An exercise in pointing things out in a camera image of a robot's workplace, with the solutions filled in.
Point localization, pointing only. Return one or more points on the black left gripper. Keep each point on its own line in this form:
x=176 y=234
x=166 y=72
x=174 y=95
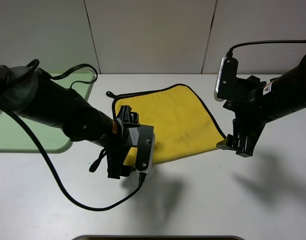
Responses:
x=120 y=144

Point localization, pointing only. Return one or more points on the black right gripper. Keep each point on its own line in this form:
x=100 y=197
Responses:
x=247 y=126

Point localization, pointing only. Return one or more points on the yellow towel with black trim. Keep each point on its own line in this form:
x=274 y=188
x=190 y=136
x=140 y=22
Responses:
x=183 y=124

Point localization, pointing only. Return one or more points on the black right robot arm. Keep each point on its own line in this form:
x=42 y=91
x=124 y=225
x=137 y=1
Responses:
x=282 y=96

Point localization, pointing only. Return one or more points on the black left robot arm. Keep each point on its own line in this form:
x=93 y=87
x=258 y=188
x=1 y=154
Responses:
x=32 y=93

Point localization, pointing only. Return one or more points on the light green plastic tray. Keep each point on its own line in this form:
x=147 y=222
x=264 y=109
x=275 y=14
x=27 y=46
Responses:
x=14 y=139

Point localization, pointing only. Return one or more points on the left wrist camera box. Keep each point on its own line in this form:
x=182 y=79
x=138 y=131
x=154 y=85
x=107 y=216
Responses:
x=143 y=138

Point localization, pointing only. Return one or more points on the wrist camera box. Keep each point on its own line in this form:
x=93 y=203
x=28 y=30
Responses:
x=226 y=79
x=143 y=138

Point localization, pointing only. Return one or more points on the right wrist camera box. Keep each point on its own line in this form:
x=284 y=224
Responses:
x=226 y=79

